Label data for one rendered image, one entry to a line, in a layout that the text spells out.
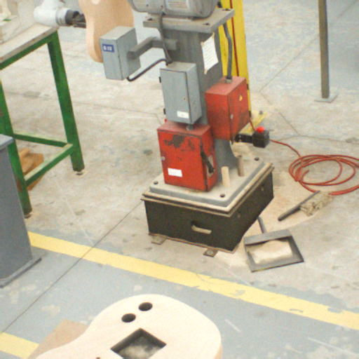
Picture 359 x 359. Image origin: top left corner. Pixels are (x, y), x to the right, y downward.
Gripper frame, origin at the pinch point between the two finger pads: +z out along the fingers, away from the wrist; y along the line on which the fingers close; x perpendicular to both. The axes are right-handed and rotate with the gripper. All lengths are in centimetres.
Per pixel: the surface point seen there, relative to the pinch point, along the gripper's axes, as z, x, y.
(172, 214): 36, -89, 28
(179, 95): 46, -26, 16
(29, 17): -66, -14, -20
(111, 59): 21.6, -2.8, 28.2
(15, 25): -66, -12, -7
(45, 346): 103, 7, 186
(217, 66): 53, -23, -8
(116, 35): 23.0, 6.6, 22.4
